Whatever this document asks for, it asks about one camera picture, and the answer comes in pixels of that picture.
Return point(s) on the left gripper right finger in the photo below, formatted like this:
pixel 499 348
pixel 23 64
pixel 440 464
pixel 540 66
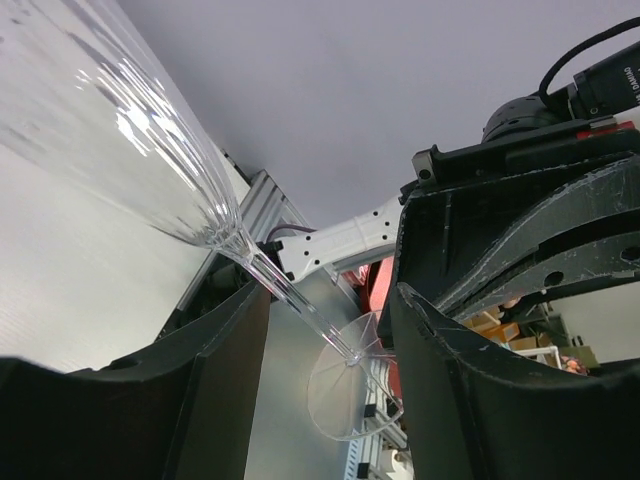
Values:
pixel 475 410

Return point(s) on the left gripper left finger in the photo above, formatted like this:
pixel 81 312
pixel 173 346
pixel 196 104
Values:
pixel 180 408

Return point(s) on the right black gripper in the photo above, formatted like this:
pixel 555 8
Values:
pixel 566 230

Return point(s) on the clear fluted wine glass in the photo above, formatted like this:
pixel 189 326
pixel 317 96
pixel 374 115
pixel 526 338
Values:
pixel 81 100

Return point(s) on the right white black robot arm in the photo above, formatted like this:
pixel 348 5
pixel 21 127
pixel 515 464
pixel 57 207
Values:
pixel 373 235

